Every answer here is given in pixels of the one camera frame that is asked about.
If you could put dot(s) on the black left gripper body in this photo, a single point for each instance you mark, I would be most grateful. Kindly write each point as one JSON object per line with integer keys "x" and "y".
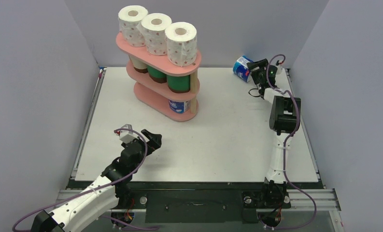
{"x": 143, "y": 152}

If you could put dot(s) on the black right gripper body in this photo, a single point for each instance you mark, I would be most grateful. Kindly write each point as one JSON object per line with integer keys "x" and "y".
{"x": 259, "y": 70}

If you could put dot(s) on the blue white packaged roll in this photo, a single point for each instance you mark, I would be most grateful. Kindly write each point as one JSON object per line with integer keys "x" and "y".
{"x": 241, "y": 69}

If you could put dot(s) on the blue Tempo packaged roll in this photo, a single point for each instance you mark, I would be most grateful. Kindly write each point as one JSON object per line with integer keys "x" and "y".
{"x": 179, "y": 107}

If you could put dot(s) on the pink three-tier wooden shelf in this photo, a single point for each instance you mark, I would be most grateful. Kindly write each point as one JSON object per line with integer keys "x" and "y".
{"x": 157, "y": 95}

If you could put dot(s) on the green brown roll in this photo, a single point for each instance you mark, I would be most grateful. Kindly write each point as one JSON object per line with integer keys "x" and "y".
{"x": 156, "y": 75}
{"x": 179, "y": 84}

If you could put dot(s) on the cream brown paper roll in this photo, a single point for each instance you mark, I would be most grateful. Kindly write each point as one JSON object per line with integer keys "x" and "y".
{"x": 138, "y": 65}

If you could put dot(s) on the white dotted toilet roll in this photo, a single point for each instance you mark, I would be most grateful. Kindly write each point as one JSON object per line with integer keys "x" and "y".
{"x": 181, "y": 39}
{"x": 153, "y": 30}
{"x": 130, "y": 18}

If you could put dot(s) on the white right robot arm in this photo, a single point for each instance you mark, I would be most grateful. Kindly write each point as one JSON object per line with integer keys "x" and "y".
{"x": 284, "y": 122}

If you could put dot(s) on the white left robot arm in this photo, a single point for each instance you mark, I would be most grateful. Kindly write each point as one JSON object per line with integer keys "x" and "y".
{"x": 109, "y": 190}

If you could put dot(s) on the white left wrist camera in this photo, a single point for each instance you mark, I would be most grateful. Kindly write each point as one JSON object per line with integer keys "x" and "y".
{"x": 126, "y": 133}

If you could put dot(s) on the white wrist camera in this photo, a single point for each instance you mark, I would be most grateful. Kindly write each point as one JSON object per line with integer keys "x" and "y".
{"x": 126, "y": 133}
{"x": 279, "y": 67}

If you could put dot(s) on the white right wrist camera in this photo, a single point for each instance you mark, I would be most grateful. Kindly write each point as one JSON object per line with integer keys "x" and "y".
{"x": 279, "y": 67}

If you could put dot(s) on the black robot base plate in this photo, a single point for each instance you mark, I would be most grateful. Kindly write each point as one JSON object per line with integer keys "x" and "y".
{"x": 201, "y": 202}

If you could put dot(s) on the aluminium table edge rail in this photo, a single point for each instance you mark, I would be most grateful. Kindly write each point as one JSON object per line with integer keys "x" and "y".
{"x": 89, "y": 117}

